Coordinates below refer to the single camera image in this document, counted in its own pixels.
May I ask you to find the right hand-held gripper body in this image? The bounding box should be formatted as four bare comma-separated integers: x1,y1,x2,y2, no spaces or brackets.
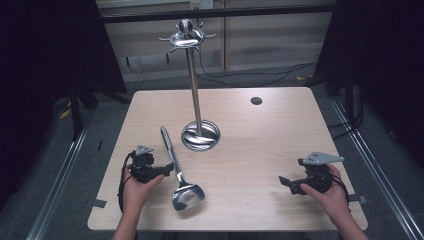
289,151,345,196

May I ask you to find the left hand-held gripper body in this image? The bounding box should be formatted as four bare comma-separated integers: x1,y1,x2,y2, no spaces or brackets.
129,144,167,184

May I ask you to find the silver metal ladle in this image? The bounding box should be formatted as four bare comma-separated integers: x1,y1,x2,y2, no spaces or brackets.
159,125,206,212

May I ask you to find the steel utensil stand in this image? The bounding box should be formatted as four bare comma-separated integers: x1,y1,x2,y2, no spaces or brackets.
158,18,222,152

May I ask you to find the person's right hand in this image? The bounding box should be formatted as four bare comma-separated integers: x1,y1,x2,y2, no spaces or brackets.
299,163,352,229

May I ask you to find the person's left hand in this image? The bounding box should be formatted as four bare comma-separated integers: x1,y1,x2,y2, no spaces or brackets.
121,165,165,217

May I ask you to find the grey tape strip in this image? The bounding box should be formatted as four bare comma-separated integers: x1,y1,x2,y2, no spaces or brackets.
84,198,108,209
348,193,368,205

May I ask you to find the black metal stand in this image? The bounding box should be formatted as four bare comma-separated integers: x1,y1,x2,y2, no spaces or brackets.
68,84,101,142

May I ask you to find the black curtain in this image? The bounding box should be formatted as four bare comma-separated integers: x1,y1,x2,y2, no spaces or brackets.
313,0,424,168
0,0,128,211

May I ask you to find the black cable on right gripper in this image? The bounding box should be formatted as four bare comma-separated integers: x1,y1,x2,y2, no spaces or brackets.
327,164,350,205

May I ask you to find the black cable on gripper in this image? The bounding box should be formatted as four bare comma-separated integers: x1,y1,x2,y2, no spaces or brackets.
117,150,137,214
327,164,350,205

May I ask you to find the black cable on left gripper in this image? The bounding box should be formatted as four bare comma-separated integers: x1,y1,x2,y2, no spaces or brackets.
117,150,137,214

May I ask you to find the aluminium floor rail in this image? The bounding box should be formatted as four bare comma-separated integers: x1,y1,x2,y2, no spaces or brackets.
25,123,92,240
329,98,424,240

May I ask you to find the black cable on floor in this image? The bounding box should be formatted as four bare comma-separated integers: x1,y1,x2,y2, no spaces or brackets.
195,49,318,88

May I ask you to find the black horizontal rail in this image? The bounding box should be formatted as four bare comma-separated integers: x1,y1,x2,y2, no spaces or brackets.
99,3,338,24

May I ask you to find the wall power socket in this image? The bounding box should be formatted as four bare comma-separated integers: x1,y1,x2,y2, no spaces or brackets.
189,0,214,10

